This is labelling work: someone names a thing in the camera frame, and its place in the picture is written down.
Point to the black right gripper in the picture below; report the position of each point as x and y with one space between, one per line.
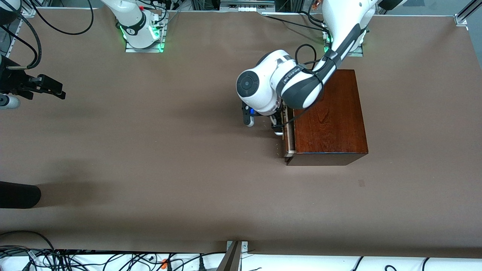
15 82

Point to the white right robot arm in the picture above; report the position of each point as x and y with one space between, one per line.
131 22

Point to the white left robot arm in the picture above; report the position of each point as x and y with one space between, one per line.
263 86

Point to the dark brown wooden cabinet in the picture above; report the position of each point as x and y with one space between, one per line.
331 124

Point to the black cylindrical object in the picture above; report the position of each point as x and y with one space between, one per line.
19 195

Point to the white power strip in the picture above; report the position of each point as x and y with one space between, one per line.
247 9

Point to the aluminium corner profile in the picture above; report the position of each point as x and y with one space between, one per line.
467 13

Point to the aluminium edge rail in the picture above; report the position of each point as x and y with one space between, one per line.
11 42

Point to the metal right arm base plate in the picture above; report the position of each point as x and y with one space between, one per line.
145 49

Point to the aluminium frame bracket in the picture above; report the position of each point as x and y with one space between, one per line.
231 261

